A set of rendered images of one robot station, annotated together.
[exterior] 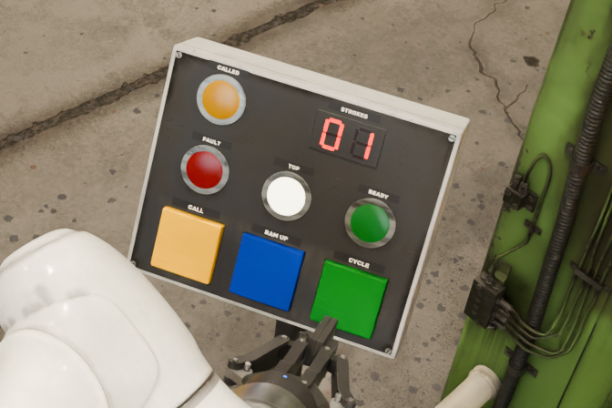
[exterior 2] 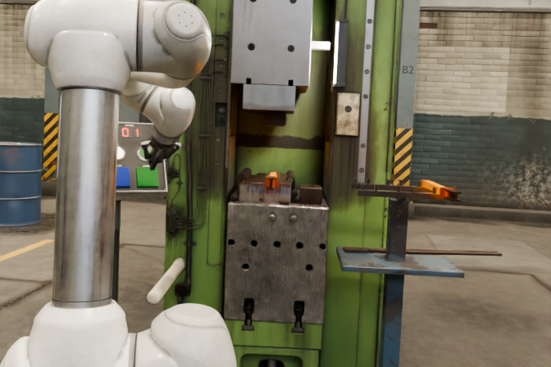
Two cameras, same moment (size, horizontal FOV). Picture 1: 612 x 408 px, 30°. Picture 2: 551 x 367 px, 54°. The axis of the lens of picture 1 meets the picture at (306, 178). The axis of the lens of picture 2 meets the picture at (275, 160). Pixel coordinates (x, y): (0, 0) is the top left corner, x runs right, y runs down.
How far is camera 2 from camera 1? 1.50 m
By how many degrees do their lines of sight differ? 54
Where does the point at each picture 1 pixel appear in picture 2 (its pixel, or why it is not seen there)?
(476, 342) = (171, 250)
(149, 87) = not seen: outside the picture
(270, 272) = (120, 175)
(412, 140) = (148, 129)
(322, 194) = (128, 149)
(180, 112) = not seen: hidden behind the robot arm
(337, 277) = (142, 170)
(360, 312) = (152, 178)
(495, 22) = not seen: hidden behind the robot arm
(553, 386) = (203, 243)
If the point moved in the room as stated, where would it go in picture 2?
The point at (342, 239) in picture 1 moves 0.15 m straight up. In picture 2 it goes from (138, 160) to (139, 119)
